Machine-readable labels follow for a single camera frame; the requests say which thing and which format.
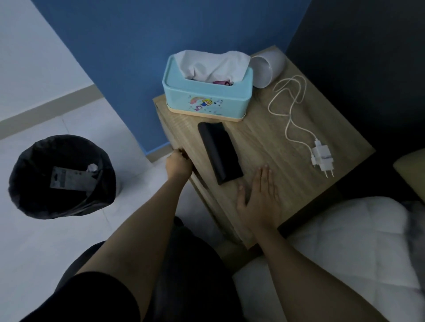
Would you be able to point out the person's left hand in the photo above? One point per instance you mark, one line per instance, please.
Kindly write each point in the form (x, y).
(179, 167)

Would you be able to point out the person's right hand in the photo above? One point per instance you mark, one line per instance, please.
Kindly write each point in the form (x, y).
(262, 209)

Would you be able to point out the person's left fingers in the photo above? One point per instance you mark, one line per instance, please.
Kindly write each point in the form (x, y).
(180, 153)

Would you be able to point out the person's right thumb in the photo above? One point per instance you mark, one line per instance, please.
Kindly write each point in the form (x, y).
(241, 199)

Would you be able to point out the person's right middle finger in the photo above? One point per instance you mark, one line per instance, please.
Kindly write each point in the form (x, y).
(263, 180)

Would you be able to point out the person's right little finger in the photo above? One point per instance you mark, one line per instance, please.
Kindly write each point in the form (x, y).
(276, 191)

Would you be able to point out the wooden nightstand drawer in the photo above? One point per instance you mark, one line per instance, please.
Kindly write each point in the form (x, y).
(206, 199)

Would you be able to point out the person's right forearm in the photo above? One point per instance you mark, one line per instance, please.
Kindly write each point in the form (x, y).
(308, 282)

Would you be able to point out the person's left forearm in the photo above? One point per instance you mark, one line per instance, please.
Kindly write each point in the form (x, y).
(142, 232)

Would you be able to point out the wooden nightstand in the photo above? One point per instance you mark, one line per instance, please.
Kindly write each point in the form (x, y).
(265, 146)

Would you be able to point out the black case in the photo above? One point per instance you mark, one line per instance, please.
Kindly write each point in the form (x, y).
(220, 152)

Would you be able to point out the white charger adapter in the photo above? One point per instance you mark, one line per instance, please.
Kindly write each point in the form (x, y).
(322, 157)

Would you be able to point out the light blue tissue box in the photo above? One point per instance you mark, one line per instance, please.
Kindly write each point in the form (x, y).
(206, 99)

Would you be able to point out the pink fabric piece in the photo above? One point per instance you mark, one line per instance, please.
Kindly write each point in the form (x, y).
(221, 82)

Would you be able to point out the white crumpled paper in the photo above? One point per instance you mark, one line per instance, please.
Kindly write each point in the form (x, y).
(92, 167)

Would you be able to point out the black shorts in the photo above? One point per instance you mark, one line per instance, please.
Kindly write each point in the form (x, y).
(196, 278)

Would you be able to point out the white quilted mattress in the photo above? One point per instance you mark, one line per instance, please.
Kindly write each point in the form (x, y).
(345, 252)

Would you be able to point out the white cloth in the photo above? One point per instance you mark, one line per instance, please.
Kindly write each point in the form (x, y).
(212, 66)

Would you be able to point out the grey paper label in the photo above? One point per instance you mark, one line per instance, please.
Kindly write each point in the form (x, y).
(71, 180)

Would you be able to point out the white plastic cup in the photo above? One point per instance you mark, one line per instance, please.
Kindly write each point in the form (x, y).
(269, 68)

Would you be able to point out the yellow pillow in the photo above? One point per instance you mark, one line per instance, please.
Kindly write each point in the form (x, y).
(411, 172)

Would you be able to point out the black trash bin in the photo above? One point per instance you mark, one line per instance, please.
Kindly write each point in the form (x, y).
(39, 195)

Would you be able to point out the dark bed headboard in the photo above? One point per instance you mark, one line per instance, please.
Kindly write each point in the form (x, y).
(365, 66)

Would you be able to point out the black shirt sleeve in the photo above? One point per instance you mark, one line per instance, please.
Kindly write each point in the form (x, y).
(86, 298)

